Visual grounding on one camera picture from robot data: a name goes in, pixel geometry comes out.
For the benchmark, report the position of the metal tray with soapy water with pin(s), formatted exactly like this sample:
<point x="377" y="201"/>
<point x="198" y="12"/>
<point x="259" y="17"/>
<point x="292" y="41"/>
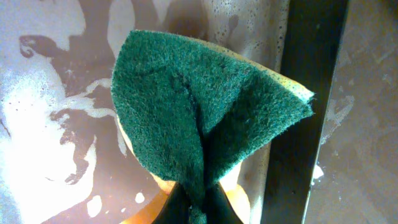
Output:
<point x="63" y="159"/>

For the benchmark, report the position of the green and yellow scrub sponge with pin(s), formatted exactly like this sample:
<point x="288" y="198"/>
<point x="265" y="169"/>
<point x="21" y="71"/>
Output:
<point x="192" y="110"/>

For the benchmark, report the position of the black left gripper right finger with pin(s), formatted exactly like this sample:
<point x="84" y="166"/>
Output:
<point x="222" y="207"/>

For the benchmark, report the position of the dark brown serving tray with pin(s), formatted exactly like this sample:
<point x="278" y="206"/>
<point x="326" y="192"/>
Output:
<point x="355" y="178"/>

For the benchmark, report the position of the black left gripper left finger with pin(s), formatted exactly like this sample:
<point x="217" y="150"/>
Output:
<point x="176" y="208"/>

